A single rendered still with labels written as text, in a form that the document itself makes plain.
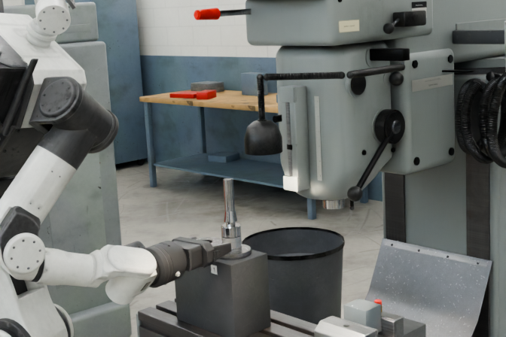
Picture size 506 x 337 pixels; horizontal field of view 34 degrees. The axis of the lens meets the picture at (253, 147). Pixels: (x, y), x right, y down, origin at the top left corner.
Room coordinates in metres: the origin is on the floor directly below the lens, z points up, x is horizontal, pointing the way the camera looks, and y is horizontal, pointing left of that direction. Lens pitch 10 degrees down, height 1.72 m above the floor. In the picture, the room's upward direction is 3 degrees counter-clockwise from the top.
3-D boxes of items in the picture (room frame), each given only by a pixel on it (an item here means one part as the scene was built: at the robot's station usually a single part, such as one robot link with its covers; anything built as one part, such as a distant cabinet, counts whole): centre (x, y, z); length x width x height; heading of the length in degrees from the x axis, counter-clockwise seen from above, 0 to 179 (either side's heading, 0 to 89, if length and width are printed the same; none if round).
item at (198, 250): (1.79, 0.18, 1.17); 0.13 x 0.12 x 0.10; 52
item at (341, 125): (1.74, -0.17, 1.47); 0.21 x 0.19 x 0.32; 43
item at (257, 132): (1.57, -0.02, 1.47); 0.07 x 0.07 x 0.06
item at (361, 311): (1.69, -0.21, 1.05); 0.06 x 0.05 x 0.06; 43
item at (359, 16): (1.77, -0.20, 1.68); 0.34 x 0.24 x 0.10; 133
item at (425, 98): (1.87, -0.31, 1.47); 0.24 x 0.19 x 0.26; 43
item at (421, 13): (1.69, -0.31, 1.66); 0.12 x 0.04 x 0.04; 133
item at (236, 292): (1.98, 0.10, 1.04); 0.22 x 0.12 x 0.20; 43
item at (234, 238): (1.95, 0.06, 1.16); 0.05 x 0.05 x 0.05
